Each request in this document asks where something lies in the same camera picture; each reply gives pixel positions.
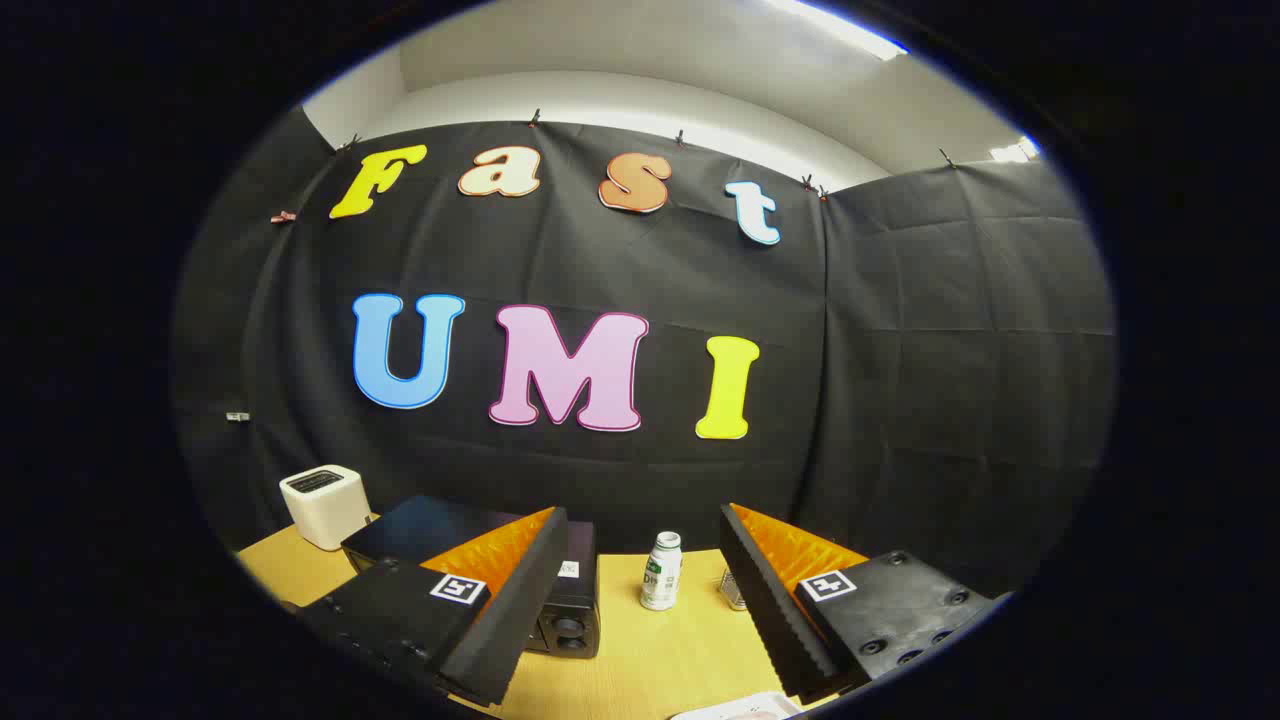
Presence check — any white bottle with green label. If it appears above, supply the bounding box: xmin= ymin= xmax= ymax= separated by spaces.
xmin=640 ymin=531 xmax=684 ymax=612

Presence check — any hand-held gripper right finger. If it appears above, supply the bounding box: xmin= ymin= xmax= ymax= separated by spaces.
xmin=719 ymin=503 xmax=1001 ymax=704

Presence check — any white square plate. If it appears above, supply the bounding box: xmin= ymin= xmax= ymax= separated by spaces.
xmin=670 ymin=690 xmax=801 ymax=720

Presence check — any black toaster oven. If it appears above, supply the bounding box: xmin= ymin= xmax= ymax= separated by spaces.
xmin=342 ymin=495 xmax=601 ymax=659

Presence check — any small white toaster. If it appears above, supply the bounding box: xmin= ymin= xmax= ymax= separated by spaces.
xmin=279 ymin=465 xmax=373 ymax=552

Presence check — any long ceiling light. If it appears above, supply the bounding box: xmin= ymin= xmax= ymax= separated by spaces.
xmin=765 ymin=0 xmax=909 ymax=61

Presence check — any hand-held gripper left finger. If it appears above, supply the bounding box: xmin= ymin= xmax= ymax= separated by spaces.
xmin=296 ymin=505 xmax=570 ymax=708

